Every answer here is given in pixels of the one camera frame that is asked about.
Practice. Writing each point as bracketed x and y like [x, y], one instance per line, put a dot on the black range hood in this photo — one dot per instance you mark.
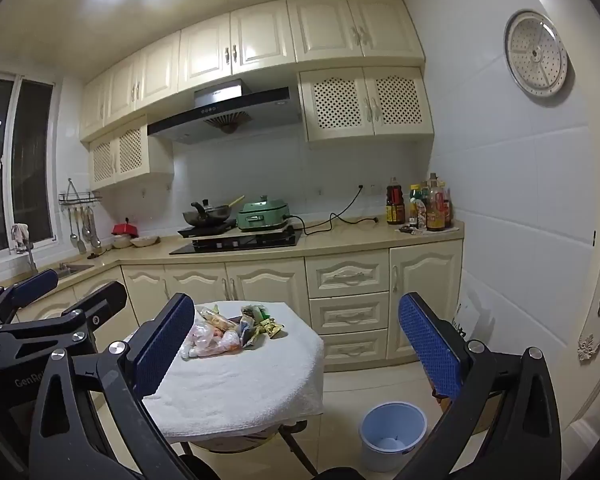
[220, 115]

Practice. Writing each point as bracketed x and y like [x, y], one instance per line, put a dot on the white bowl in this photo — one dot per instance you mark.
[121, 242]

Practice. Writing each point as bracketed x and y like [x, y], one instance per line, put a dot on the pile of assorted wrappers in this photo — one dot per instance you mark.
[220, 335]

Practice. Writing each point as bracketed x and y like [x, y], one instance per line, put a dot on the cream cabinet drawer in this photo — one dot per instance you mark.
[350, 312]
[357, 345]
[347, 274]

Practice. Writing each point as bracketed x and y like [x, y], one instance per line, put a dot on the cream upper wall cabinets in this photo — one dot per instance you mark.
[260, 45]

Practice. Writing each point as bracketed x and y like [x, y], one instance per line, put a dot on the light blue plastic bin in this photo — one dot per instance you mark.
[392, 435]

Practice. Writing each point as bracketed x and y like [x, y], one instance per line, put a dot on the hanging metal utensil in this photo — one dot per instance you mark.
[86, 227]
[80, 242]
[95, 239]

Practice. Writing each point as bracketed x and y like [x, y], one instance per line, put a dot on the steel kitchen sink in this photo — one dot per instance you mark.
[75, 269]

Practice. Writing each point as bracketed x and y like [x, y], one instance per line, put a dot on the black glass gas stove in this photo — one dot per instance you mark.
[240, 244]

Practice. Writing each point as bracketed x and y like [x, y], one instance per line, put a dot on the white towel table cover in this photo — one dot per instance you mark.
[240, 390]

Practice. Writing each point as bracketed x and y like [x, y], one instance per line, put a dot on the white printed box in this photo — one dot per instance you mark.
[464, 320]

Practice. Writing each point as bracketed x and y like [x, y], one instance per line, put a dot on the wide lattice door cabinet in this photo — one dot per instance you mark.
[365, 105]

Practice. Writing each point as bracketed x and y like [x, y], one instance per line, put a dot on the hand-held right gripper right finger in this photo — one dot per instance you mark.
[430, 345]

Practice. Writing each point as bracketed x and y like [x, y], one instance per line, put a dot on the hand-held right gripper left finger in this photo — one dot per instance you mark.
[164, 341]

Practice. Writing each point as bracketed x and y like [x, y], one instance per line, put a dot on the white shallow plate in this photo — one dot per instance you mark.
[145, 241]

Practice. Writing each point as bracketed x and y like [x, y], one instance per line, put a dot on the pink cloth on faucet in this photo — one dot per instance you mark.
[21, 231]

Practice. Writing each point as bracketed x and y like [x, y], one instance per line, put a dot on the round metal steamer plate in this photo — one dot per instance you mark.
[536, 54]

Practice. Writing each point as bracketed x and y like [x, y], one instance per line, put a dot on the yellow capped oil bottle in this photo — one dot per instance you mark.
[414, 207]

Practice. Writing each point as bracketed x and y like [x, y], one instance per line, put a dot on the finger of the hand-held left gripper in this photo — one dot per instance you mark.
[32, 286]
[100, 300]

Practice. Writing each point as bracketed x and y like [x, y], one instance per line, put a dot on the metal sink faucet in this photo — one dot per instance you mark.
[29, 255]

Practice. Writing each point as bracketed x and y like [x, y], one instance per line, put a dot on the black induction cooker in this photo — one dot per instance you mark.
[205, 230]

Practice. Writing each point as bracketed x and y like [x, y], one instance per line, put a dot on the folding table frame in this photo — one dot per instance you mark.
[292, 445]

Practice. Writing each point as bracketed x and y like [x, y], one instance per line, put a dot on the cream base kitchen cabinets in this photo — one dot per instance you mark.
[260, 280]

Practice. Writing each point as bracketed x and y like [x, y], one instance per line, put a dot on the red pot lid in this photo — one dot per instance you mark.
[125, 229]

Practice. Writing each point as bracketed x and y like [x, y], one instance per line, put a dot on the dark wok with lid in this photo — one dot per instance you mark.
[207, 214]

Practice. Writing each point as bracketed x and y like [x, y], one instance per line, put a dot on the white framed window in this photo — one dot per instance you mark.
[30, 160]

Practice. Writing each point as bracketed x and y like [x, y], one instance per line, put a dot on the dark sauce bottle red label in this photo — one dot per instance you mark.
[395, 205]

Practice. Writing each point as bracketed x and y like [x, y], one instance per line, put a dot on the clear plastic bottle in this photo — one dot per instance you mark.
[424, 216]

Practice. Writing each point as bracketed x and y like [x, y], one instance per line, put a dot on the small lattice door cabinet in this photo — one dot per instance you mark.
[127, 152]

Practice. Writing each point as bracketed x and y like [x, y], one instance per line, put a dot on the green electric cooker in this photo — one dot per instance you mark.
[262, 215]

